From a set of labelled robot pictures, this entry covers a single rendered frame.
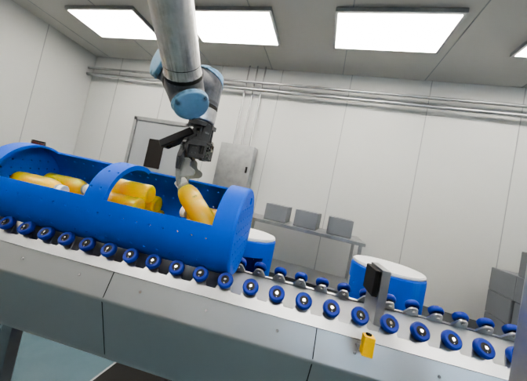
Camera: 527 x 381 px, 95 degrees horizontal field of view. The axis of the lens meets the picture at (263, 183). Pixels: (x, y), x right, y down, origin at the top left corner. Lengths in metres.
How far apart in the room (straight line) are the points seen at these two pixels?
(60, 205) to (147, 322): 0.43
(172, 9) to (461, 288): 4.42
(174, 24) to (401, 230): 3.90
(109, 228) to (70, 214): 0.13
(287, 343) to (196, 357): 0.27
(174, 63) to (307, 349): 0.75
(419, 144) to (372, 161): 0.70
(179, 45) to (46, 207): 0.65
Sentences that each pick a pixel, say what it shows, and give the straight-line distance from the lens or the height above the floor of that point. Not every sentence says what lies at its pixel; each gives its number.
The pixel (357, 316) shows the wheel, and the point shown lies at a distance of 0.76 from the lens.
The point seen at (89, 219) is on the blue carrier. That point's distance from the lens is 0.89.
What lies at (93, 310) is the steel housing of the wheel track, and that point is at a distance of 0.94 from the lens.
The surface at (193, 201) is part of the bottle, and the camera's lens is 0.77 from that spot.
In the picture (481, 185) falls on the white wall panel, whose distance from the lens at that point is 4.52.
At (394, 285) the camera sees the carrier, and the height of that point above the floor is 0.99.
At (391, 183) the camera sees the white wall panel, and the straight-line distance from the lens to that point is 4.10.
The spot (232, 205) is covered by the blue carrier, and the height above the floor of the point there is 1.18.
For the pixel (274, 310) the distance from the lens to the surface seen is 0.74.
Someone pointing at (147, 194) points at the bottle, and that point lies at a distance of 0.91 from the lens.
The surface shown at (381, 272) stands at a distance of 0.81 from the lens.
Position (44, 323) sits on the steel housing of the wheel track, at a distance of 1.12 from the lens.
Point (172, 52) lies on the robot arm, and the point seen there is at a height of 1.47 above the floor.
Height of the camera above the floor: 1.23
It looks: 2 degrees up
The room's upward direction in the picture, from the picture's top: 12 degrees clockwise
